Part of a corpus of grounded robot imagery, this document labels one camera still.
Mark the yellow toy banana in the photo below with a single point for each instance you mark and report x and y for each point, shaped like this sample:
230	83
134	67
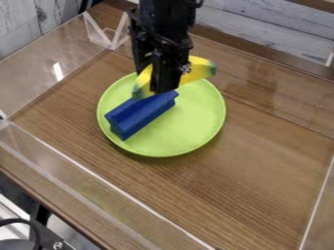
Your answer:
202	69

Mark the clear acrylic triangular bracket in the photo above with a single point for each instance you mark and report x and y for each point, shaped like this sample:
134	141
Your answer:
109	38

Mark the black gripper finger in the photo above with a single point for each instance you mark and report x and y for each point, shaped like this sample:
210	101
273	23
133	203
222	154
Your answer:
142	48
170	65

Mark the black chair part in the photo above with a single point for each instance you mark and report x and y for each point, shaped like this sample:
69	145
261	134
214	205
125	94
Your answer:
39	239

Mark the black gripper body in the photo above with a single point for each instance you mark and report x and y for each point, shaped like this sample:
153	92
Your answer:
166	20

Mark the green round plate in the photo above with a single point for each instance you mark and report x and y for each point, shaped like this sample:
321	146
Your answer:
181	130

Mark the clear acrylic front wall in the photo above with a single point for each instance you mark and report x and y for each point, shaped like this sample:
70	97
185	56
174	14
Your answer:
101	209

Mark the blue plastic block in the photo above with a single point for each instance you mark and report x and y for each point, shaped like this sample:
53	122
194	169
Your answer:
130	116

